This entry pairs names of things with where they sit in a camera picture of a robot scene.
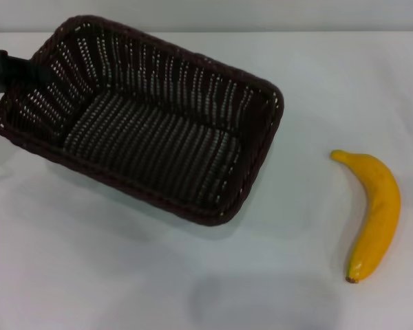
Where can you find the black woven plastic basket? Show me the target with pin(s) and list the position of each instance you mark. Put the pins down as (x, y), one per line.
(158, 144)

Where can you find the yellow banana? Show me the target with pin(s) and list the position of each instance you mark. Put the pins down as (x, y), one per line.
(378, 206)

